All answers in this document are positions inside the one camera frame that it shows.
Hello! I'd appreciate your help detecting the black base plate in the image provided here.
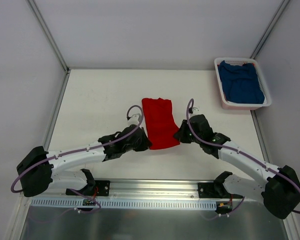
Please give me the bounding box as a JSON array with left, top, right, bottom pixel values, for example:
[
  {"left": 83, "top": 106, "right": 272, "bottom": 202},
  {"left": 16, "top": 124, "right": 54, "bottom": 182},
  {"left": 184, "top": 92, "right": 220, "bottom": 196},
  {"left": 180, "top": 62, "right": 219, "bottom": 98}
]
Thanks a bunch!
[
  {"left": 197, "top": 182, "right": 243, "bottom": 199},
  {"left": 75, "top": 180, "right": 111, "bottom": 197}
]

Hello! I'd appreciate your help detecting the white slotted cable duct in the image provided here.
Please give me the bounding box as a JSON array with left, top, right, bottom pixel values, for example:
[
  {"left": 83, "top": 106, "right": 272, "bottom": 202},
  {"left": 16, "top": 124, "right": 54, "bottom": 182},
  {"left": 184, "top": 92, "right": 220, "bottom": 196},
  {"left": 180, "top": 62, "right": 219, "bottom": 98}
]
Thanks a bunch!
[{"left": 30, "top": 197, "right": 217, "bottom": 211}]

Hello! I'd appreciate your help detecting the aluminium frame post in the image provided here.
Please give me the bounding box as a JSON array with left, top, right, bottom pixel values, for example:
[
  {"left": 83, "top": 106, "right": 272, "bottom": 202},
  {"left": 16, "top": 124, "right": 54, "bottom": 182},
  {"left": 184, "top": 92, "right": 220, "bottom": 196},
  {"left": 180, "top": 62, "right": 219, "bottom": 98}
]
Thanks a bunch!
[
  {"left": 250, "top": 0, "right": 291, "bottom": 59},
  {"left": 26, "top": 0, "right": 70, "bottom": 73}
]

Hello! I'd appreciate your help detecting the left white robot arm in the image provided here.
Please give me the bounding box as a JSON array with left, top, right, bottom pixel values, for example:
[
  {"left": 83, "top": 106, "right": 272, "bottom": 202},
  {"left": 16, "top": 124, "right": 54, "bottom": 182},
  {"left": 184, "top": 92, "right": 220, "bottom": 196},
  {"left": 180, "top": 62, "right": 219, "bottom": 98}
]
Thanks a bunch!
[{"left": 16, "top": 124, "right": 152, "bottom": 197}]

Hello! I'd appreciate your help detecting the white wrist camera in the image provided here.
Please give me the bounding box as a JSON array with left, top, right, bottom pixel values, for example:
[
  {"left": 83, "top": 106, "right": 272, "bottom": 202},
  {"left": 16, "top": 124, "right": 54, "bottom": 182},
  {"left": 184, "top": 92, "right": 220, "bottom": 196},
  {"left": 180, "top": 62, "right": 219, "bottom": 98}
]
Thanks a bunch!
[
  {"left": 127, "top": 113, "right": 143, "bottom": 126},
  {"left": 188, "top": 107, "right": 201, "bottom": 117}
]

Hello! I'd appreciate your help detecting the blue t shirt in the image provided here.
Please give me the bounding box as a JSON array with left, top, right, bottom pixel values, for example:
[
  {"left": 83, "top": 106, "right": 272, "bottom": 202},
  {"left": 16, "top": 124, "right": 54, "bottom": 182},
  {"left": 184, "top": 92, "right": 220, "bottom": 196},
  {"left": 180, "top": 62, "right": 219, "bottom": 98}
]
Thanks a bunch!
[{"left": 218, "top": 61, "right": 265, "bottom": 104}]

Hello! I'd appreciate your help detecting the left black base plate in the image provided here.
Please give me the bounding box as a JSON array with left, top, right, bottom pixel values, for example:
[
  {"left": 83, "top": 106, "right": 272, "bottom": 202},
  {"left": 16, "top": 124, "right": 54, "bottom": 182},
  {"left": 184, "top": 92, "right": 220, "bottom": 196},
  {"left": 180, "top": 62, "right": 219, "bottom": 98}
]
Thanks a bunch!
[{"left": 75, "top": 180, "right": 111, "bottom": 197}]

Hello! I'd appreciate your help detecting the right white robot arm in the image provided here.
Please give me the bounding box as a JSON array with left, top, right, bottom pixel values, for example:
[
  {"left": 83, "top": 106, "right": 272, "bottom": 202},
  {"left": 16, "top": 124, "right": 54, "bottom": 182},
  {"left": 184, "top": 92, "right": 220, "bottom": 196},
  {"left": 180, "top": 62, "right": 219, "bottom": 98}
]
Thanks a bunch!
[{"left": 173, "top": 114, "right": 300, "bottom": 220}]

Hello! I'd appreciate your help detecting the left aluminium frame post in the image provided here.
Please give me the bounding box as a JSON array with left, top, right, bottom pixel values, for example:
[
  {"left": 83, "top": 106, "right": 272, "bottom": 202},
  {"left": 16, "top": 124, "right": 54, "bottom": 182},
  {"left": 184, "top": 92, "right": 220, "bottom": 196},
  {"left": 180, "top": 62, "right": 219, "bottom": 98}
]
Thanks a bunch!
[{"left": 26, "top": 0, "right": 70, "bottom": 73}]

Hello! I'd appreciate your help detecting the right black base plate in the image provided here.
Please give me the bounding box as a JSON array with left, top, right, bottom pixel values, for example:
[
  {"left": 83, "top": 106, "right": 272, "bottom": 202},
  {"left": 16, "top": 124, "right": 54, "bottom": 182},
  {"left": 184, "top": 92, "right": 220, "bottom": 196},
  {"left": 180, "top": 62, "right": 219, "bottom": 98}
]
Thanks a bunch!
[{"left": 197, "top": 182, "right": 243, "bottom": 199}]

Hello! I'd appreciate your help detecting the red t shirt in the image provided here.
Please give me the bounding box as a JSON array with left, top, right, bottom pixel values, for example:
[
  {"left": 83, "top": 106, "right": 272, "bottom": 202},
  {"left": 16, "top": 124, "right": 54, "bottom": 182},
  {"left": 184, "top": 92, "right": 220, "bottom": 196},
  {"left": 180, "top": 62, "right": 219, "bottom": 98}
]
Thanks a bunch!
[{"left": 141, "top": 98, "right": 180, "bottom": 150}]

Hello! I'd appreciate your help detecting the white plastic basket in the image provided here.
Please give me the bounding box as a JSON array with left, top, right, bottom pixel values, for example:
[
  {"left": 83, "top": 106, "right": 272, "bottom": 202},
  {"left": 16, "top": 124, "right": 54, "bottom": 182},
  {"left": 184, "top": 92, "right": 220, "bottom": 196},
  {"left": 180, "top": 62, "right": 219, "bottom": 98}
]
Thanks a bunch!
[{"left": 214, "top": 57, "right": 272, "bottom": 111}]

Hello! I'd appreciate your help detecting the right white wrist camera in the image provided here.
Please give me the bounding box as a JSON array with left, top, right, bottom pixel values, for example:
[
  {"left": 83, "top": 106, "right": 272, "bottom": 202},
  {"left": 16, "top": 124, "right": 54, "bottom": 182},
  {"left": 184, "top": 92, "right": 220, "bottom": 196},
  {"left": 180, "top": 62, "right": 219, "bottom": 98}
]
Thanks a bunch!
[{"left": 188, "top": 107, "right": 201, "bottom": 117}]

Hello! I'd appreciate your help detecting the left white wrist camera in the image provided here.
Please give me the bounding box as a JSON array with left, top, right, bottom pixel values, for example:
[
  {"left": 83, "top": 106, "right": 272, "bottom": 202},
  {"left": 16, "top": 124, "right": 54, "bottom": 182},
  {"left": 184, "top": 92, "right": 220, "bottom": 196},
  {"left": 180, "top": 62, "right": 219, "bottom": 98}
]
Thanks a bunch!
[{"left": 127, "top": 113, "right": 143, "bottom": 126}]

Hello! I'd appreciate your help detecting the right aluminium frame post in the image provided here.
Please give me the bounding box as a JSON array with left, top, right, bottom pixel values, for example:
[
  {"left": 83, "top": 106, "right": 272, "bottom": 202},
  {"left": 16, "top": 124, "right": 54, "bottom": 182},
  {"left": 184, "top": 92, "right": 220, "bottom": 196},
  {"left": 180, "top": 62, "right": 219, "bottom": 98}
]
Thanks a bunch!
[{"left": 250, "top": 0, "right": 291, "bottom": 59}]

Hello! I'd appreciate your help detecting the aluminium mounting rail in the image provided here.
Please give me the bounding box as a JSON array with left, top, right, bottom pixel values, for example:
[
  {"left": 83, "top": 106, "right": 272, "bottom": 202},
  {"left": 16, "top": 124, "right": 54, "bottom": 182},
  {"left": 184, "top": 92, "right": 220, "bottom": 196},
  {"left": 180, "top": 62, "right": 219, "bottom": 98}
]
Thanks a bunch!
[{"left": 20, "top": 174, "right": 264, "bottom": 202}]

